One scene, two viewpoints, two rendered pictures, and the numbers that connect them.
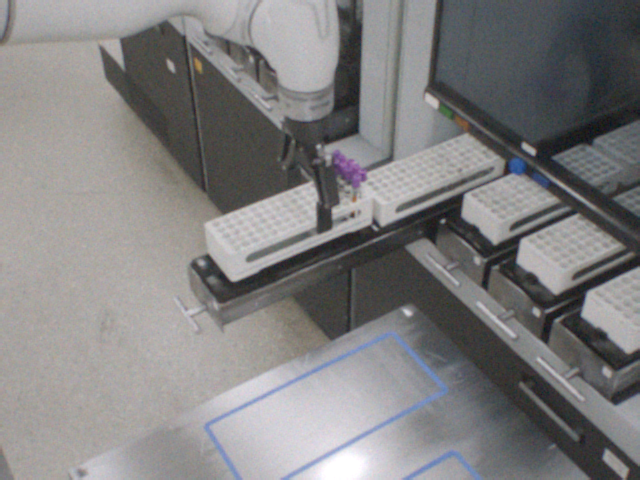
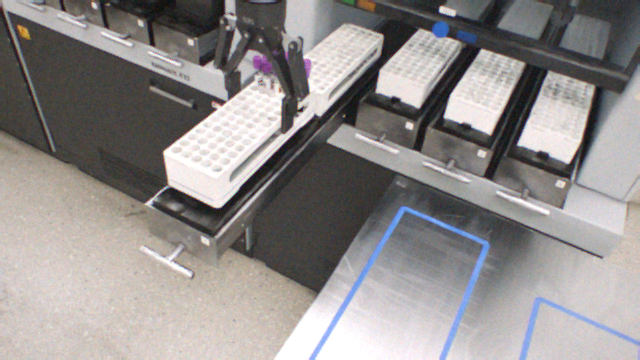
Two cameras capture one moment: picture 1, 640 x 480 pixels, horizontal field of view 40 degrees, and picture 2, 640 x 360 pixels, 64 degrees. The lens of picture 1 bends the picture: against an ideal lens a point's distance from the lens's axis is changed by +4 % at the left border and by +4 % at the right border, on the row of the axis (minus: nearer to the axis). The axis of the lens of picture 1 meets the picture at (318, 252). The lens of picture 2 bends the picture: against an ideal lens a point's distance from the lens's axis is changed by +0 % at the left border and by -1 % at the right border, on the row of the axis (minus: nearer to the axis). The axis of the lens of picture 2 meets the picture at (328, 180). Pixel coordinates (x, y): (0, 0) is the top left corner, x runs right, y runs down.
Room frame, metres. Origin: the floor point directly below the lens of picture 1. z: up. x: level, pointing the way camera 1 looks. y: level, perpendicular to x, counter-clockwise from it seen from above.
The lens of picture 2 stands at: (0.56, 0.32, 1.40)
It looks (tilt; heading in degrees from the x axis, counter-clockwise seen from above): 43 degrees down; 325
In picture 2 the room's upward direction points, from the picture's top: 7 degrees clockwise
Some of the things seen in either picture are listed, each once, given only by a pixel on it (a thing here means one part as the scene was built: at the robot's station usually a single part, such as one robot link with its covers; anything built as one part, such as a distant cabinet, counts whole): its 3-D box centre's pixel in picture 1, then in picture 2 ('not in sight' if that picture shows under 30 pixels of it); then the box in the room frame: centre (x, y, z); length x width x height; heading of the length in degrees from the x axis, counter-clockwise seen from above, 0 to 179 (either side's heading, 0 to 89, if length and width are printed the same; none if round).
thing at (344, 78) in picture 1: (337, 75); (196, 0); (1.72, -0.05, 0.85); 0.12 x 0.02 x 0.06; 32
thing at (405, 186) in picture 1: (429, 179); (333, 67); (1.36, -0.22, 0.83); 0.30 x 0.10 x 0.06; 122
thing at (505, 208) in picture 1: (540, 194); (423, 62); (1.30, -0.42, 0.83); 0.30 x 0.10 x 0.06; 122
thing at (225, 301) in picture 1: (353, 231); (288, 129); (1.26, -0.07, 0.78); 0.73 x 0.14 x 0.09; 122
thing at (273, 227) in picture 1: (291, 223); (247, 130); (1.19, 0.05, 0.86); 0.30 x 0.10 x 0.06; 122
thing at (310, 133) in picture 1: (307, 133); (260, 22); (1.21, 0.02, 1.04); 0.08 x 0.07 x 0.09; 32
